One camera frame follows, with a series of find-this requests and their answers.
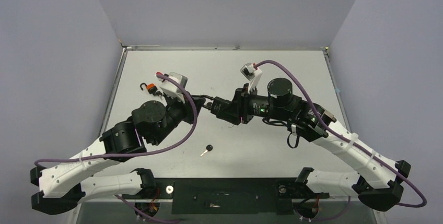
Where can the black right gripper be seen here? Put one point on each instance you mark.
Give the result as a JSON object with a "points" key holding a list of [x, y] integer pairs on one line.
{"points": [[243, 105]]}

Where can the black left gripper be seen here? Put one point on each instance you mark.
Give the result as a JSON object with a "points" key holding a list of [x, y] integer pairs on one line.
{"points": [[186, 105]]}

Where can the black-headed key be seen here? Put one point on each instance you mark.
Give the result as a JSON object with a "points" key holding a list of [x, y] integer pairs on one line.
{"points": [[208, 148]]}

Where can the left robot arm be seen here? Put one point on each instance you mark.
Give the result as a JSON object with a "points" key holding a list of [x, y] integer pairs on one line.
{"points": [[65, 185]]}

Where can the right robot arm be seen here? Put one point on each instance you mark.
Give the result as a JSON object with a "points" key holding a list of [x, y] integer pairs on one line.
{"points": [[375, 180]]}

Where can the orange and black padlock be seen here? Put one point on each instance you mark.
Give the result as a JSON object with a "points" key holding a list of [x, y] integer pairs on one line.
{"points": [[150, 88]]}

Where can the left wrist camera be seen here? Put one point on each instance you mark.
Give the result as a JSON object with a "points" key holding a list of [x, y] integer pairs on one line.
{"points": [[169, 89]]}

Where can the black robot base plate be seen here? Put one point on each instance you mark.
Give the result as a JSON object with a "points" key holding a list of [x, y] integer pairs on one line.
{"points": [[233, 195]]}

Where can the aluminium table edge rail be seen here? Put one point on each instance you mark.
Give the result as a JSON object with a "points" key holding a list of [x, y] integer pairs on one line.
{"points": [[221, 48]]}

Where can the key on base plate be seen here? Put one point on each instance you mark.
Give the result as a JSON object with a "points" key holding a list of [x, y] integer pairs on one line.
{"points": [[208, 204]]}

